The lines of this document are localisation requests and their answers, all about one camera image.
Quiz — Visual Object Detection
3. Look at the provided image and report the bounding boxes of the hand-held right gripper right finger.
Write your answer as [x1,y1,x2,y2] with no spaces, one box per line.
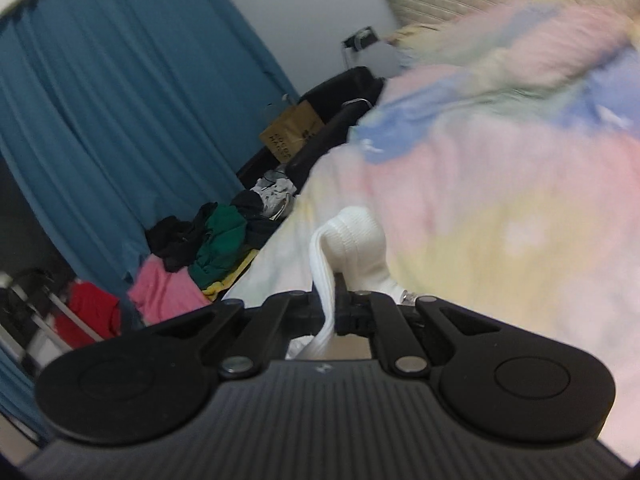
[334,272,502,377]

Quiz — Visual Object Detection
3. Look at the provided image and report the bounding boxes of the narrow blue curtain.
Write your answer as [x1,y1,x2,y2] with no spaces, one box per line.
[0,344,51,443]

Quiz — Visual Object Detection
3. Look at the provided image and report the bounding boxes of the green cloth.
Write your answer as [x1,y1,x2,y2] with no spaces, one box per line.
[190,206,249,288]

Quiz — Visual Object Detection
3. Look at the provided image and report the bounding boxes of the wide blue curtain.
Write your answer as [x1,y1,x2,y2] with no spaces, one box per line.
[0,0,302,295]

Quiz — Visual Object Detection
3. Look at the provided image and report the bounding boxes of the pastel bed sheet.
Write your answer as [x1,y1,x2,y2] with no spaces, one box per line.
[221,0,640,467]

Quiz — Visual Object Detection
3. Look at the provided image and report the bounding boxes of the garment steamer stand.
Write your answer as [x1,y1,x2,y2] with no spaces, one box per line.
[0,269,68,367]

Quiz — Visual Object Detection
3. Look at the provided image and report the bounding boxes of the black armchair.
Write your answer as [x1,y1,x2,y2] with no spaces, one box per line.
[236,66,387,196]

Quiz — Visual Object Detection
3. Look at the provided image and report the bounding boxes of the black wall plug with cable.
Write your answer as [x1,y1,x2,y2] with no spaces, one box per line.
[341,26,379,68]

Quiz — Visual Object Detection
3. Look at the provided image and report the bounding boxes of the white pants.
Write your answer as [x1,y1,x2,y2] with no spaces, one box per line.
[286,206,417,361]

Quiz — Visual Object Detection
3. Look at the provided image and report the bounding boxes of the black cloth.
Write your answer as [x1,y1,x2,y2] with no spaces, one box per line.
[146,191,281,273]

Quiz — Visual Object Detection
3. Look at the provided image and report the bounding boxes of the pink cloth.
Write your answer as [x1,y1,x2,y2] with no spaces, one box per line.
[126,254,212,325]

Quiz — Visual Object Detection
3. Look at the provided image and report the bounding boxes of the dark window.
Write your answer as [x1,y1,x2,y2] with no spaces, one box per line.
[0,152,76,281]

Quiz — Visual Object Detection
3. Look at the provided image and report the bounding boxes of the brown paper bag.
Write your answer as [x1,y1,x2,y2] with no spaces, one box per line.
[259,99,325,164]

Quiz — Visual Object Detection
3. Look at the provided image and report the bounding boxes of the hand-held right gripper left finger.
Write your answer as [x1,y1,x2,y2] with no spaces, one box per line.
[144,290,325,380]

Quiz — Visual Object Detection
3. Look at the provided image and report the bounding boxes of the yellow cloth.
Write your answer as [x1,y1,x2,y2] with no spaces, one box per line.
[201,249,261,302]

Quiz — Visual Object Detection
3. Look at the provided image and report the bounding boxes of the white patterned cloth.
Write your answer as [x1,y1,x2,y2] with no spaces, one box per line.
[249,170,297,220]

